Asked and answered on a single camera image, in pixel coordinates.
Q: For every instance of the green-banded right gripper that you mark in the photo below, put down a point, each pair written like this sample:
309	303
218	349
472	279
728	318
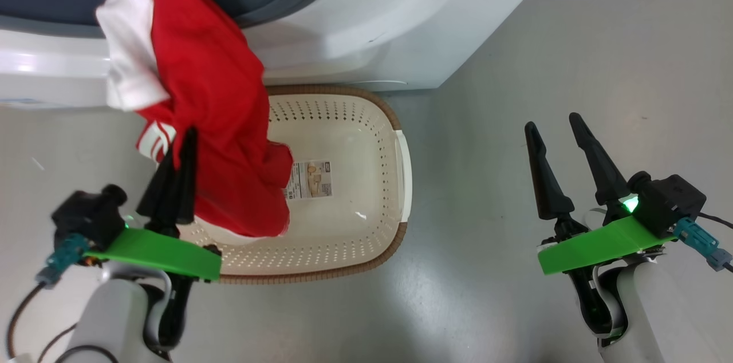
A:
595	245

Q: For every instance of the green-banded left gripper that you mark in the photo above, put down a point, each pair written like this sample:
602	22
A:
154	251

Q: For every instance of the red and white garment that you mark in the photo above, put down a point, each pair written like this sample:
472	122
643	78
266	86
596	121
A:
212	111

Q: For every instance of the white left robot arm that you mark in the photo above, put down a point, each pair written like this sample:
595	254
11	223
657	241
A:
109	323

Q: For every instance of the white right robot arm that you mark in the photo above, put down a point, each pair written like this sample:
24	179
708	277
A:
658	317

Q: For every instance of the paper product label in basket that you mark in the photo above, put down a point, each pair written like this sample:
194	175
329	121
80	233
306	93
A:
312	180

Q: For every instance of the cream perforated basket brown rim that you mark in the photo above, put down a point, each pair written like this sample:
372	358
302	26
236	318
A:
349	225

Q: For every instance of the white front-load washing machine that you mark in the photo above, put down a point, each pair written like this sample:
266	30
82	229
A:
355	36

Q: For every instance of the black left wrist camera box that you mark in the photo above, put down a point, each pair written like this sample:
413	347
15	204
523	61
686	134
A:
89	214

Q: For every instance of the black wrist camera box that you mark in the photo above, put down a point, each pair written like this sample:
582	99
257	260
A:
670	202
89	214

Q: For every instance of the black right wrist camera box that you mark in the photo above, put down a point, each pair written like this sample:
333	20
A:
670	202

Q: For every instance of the teal left camera connector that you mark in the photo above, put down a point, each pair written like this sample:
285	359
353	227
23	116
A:
63	260

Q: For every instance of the teal camera connector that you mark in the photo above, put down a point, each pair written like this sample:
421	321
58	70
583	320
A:
63	260
698	240

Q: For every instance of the teal right camera connector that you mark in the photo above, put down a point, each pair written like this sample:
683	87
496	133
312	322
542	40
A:
698	240

